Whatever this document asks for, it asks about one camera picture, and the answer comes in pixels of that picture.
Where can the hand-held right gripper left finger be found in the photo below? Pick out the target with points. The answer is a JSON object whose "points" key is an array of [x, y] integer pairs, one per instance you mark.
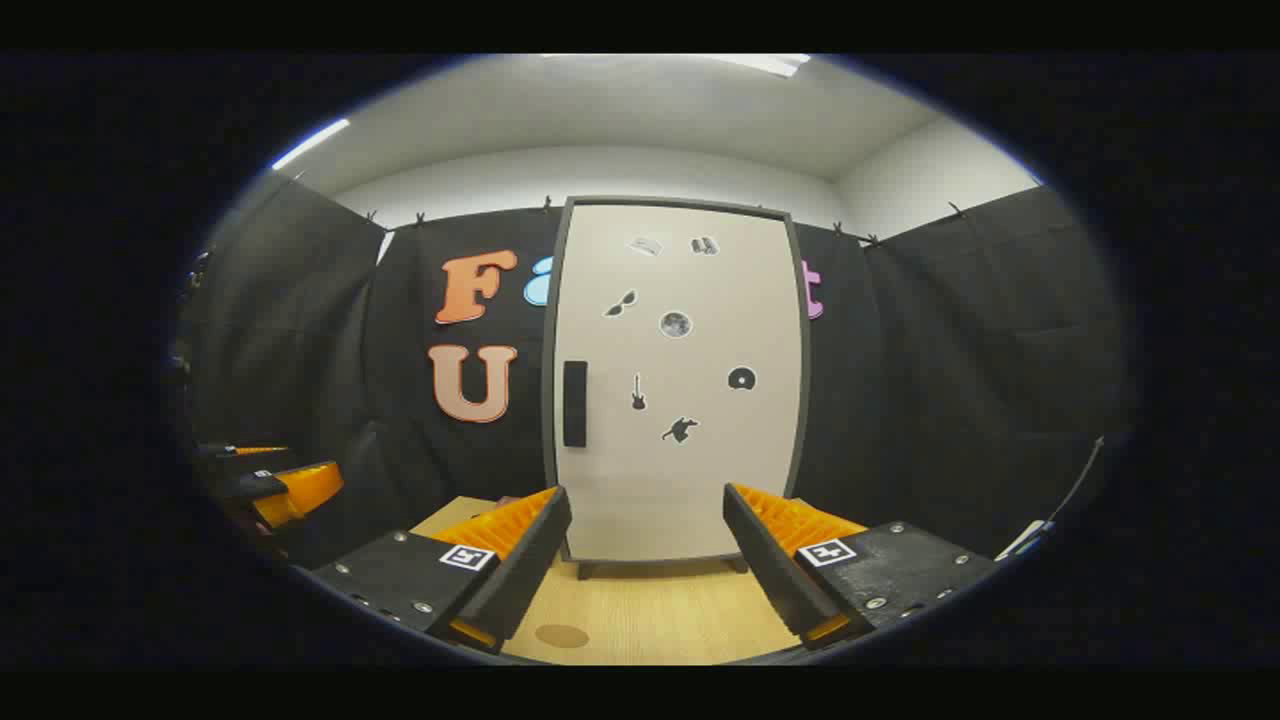
{"points": [[530, 570]]}

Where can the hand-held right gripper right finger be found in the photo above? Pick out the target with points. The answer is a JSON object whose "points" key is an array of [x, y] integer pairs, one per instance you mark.
{"points": [[765, 570]]}

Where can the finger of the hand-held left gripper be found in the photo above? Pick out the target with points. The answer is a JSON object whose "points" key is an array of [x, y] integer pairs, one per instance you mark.
{"points": [[225, 451], [300, 492]]}

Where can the grey cabinet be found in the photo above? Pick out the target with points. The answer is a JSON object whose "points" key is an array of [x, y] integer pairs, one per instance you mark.
{"points": [[587, 570]]}

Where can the brown round coaster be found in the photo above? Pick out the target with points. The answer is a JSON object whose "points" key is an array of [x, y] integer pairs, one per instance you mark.
{"points": [[561, 636]]}

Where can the black backdrop cloth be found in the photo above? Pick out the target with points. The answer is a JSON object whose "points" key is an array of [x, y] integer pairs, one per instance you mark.
{"points": [[300, 330]]}

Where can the white power strip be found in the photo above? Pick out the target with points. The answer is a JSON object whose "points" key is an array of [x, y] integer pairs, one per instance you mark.
{"points": [[1022, 540]]}

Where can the long ceiling light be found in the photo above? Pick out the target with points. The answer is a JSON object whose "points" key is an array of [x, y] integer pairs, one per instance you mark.
{"points": [[310, 144]]}

